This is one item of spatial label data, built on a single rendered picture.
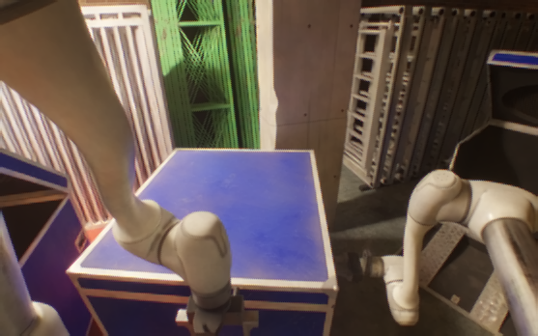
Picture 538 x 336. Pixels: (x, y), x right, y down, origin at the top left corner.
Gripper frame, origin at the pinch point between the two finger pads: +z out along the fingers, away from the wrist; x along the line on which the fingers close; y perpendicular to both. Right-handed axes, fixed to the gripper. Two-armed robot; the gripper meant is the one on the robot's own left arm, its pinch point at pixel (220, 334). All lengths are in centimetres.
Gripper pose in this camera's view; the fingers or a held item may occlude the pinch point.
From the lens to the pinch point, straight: 81.9
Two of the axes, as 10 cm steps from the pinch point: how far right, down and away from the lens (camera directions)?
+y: 0.1, -4.8, 8.8
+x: -10.0, 0.1, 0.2
